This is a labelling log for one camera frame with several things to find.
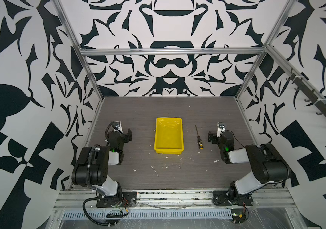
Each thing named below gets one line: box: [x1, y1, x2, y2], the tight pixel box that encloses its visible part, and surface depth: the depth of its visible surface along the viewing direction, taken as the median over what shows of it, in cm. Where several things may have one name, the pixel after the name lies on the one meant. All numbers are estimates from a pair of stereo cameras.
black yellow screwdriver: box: [194, 124, 204, 150], surface depth 96 cm
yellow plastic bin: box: [153, 116, 184, 155], surface depth 96 cm
